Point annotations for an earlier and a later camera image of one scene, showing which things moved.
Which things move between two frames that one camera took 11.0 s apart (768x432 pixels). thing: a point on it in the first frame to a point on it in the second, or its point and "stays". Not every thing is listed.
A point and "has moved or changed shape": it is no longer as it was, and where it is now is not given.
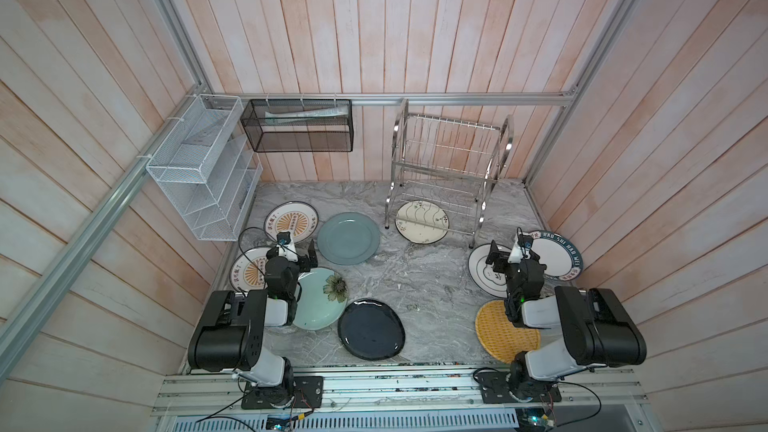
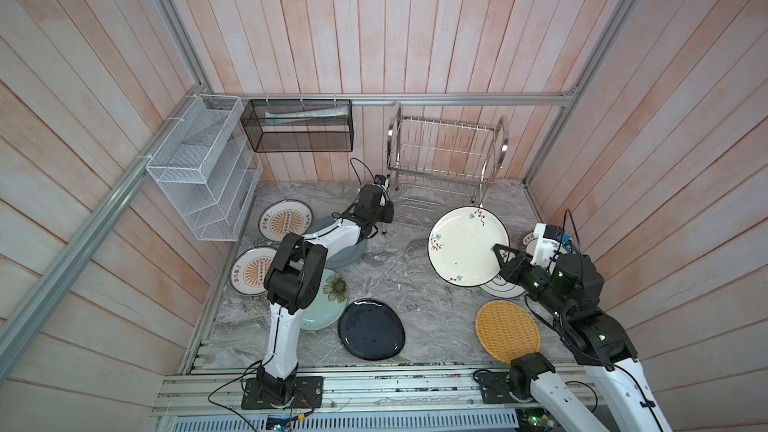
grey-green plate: (348, 238) has moved or changed shape
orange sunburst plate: (298, 218) stays
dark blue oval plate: (371, 330) stays
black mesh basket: (299, 125) stays
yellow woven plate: (499, 336) stays
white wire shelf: (205, 166) stays
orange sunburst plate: (247, 270) stays
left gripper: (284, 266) to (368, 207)
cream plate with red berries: (422, 222) to (460, 245)
